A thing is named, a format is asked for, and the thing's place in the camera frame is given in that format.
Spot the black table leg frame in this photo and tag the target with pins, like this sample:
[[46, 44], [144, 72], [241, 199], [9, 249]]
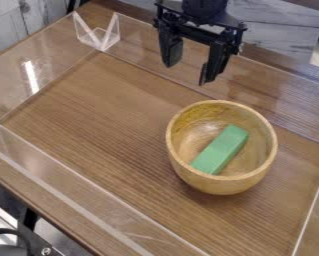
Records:
[[41, 247]]

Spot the green rectangular block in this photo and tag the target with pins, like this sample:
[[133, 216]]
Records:
[[221, 150]]

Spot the clear acrylic corner bracket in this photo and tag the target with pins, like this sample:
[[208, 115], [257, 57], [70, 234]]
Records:
[[100, 38]]

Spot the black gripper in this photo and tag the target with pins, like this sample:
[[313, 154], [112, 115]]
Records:
[[203, 21]]

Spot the brown wooden bowl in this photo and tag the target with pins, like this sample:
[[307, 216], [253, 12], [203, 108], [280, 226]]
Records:
[[193, 128]]

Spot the clear acrylic tray wall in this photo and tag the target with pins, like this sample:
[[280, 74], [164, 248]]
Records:
[[84, 154]]

